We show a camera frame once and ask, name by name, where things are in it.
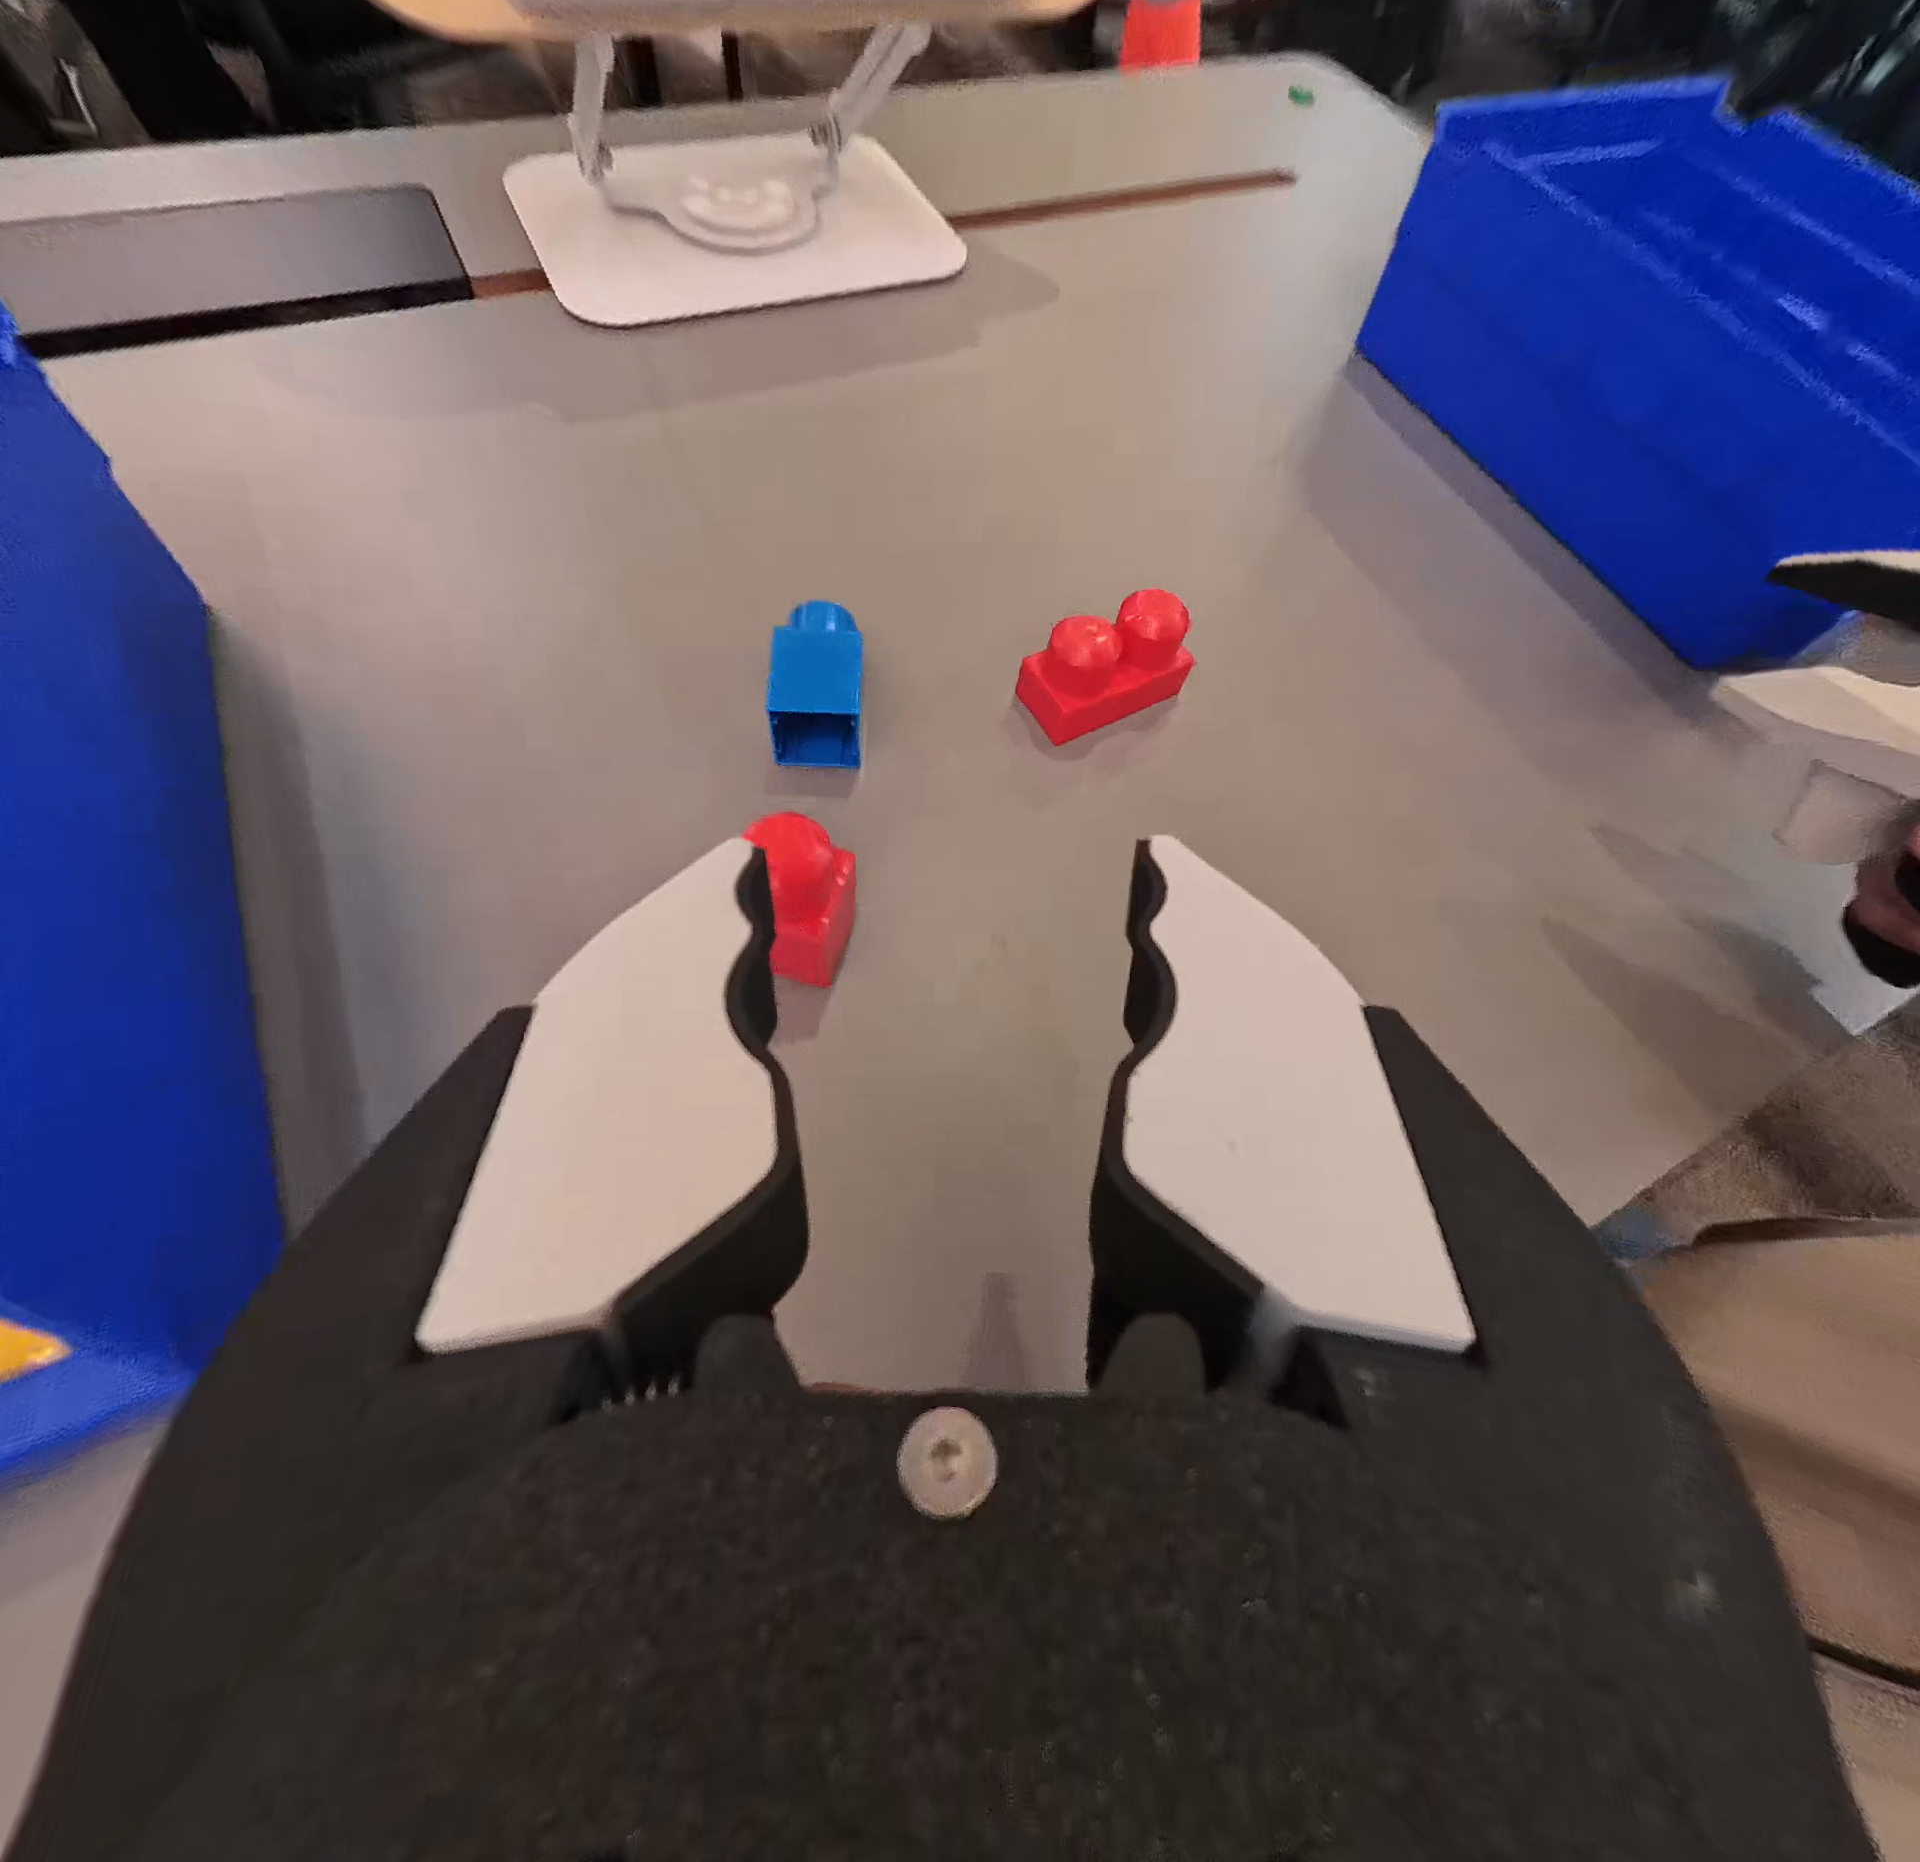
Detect blue plastic bin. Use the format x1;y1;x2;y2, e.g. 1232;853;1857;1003
1357;77;1920;672
0;319;290;1479

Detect white document stand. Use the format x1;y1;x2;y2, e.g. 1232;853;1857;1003
496;0;1040;328

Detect blue toy block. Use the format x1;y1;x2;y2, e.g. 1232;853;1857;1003
763;605;876;773

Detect red double toy block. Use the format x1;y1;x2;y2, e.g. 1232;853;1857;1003
1015;589;1192;748

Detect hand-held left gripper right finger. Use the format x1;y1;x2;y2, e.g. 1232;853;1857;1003
1090;834;1477;1360

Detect person's right hand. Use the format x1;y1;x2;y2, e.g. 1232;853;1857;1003
1842;814;1920;989

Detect person's beige trousers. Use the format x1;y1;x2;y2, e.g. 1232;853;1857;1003
1636;1144;1920;1773

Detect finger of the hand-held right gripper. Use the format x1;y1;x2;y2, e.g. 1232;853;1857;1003
1713;658;1920;862
1771;549;1920;621

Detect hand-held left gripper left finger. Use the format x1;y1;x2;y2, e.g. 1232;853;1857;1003
417;837;813;1360

